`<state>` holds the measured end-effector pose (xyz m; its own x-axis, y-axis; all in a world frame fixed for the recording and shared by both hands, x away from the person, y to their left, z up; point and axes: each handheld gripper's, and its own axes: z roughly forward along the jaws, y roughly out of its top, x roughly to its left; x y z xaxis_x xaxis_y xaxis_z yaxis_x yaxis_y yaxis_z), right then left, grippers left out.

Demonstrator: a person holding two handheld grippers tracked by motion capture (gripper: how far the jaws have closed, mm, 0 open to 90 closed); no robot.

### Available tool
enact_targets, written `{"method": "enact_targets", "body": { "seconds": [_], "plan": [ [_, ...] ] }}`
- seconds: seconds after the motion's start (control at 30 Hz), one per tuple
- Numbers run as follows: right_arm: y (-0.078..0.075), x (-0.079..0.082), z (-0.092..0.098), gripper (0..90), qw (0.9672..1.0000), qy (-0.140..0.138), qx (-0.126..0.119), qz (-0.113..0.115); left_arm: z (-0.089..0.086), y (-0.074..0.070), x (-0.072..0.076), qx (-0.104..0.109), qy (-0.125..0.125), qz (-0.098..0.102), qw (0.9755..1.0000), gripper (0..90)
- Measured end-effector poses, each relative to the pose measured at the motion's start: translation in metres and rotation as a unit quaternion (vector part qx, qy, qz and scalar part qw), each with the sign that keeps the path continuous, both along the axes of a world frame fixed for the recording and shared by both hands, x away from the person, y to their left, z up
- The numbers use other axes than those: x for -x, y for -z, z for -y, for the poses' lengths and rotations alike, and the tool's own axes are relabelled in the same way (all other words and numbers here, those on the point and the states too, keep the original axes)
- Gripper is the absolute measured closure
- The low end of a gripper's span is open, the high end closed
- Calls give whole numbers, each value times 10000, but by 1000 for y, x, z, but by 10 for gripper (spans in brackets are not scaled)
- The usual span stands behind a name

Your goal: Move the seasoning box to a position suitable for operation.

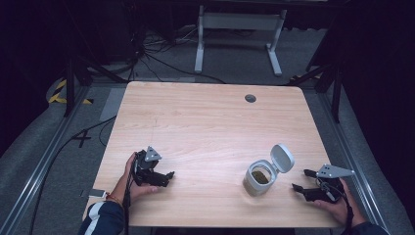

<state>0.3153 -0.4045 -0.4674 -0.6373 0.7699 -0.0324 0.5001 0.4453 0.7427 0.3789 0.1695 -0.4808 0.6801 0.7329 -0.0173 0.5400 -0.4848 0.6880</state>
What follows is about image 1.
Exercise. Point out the white metal desk frame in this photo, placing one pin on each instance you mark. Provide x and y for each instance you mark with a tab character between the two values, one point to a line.
239	21

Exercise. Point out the black metal stand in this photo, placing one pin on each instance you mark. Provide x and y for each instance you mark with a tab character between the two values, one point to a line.
69	84
336	91

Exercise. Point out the person's left hand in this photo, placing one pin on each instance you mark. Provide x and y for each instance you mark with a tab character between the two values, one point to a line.
138	190

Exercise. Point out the grey floor plate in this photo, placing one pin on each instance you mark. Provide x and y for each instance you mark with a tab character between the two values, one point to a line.
112	104

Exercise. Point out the grey metal floor rail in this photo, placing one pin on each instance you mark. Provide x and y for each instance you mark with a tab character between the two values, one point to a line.
354	156
36	176

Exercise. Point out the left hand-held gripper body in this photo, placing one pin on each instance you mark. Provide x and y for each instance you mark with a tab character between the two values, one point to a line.
148	169

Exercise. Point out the small white flat device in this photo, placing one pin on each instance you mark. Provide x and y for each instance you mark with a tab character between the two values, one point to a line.
97	193

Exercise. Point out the white jar with flip lid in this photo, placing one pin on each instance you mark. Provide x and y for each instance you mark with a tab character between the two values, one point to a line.
261	181

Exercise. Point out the yellow and black floor tape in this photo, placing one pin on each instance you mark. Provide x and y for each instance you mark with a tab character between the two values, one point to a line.
57	98

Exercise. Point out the grey table grommet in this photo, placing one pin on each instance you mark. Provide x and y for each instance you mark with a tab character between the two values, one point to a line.
250	98

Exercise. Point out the person's right hand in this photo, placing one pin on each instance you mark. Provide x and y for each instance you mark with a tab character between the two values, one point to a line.
339	209

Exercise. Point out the dark olive jar contents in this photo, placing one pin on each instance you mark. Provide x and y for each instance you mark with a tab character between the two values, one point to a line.
260	177

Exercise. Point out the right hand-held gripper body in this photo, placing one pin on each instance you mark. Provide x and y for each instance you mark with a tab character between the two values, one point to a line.
328	186

